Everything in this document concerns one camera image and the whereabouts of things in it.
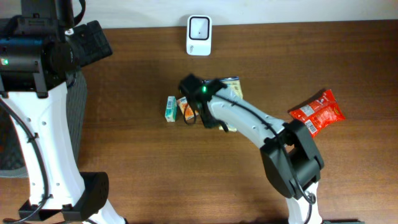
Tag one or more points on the red Hacks candy bag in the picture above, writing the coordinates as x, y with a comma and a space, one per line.
319, 113

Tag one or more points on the orange tissue pack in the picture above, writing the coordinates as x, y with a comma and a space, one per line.
186, 110

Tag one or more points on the grey plastic mesh basket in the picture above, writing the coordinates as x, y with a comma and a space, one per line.
12, 160

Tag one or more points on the teal tissue pack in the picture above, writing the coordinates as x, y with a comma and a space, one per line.
171, 109

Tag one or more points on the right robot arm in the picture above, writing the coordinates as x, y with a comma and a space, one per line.
291, 159

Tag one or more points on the white barcode scanner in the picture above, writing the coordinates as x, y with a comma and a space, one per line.
199, 35

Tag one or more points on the beige snack bag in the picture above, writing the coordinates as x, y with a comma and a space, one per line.
235, 85

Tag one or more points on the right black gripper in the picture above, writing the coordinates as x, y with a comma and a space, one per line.
206, 116

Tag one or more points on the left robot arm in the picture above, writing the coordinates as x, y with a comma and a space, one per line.
40, 49

